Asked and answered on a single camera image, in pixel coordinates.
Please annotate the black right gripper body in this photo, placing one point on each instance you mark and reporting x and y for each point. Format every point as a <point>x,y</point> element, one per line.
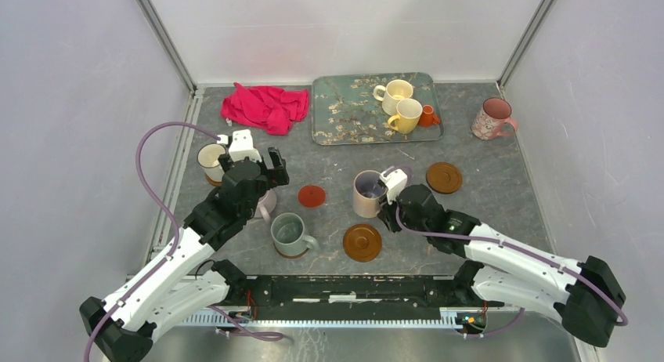
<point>388,211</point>

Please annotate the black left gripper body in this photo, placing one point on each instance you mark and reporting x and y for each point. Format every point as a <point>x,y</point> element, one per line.
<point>269,178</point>

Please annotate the lilac ceramic mug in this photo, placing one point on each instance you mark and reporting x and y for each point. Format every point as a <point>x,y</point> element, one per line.
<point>266,204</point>

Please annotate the white mug black handle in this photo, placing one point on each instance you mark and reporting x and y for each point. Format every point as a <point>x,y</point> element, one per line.
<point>208,156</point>

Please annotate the beige pink tall mug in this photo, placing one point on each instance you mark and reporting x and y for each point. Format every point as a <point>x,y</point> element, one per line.
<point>367,189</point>

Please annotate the grey-green ceramic mug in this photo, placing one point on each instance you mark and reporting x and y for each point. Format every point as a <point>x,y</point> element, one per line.
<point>290,234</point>

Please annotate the red round coaster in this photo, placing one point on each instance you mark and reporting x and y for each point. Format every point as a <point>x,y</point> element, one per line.
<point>311,196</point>

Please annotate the glossy wooden ridged coaster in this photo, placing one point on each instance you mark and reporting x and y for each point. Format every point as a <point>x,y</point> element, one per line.
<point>292,256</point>

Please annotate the yellow ceramic mug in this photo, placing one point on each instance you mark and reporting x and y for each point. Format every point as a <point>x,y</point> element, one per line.
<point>408,112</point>

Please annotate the pink floral patterned mug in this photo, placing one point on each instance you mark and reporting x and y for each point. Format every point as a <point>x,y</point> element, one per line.
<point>494,120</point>

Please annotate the green floral serving tray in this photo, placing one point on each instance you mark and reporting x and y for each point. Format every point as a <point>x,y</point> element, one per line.
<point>344,110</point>

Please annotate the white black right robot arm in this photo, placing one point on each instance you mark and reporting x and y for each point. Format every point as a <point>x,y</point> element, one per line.
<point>584,297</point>

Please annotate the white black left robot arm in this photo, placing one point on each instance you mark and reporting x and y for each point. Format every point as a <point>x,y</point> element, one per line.
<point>126,323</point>

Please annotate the brown wooden coaster far left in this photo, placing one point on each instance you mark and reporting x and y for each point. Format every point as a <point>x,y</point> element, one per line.
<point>214,179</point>

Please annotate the small orange cup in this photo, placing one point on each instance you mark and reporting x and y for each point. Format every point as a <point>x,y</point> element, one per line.
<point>428,117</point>

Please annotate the crumpled red cloth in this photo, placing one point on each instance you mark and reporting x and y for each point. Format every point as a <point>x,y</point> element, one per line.
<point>266,107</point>

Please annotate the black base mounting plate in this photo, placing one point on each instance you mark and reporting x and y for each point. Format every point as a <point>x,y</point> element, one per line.
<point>351,297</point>

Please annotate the cream yellow mug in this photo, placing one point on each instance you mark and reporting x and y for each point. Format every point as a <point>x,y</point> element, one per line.
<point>391,94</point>

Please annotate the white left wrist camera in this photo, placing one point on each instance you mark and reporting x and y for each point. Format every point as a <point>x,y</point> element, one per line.
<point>241,147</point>

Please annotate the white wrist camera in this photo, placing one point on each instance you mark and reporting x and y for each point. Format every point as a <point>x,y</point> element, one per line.
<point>241,147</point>
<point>394,180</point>

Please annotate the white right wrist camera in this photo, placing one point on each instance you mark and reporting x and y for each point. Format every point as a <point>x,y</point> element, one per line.
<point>394,180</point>

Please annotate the white toothed cable rail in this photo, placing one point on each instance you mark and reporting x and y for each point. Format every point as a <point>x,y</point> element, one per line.
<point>210,318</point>

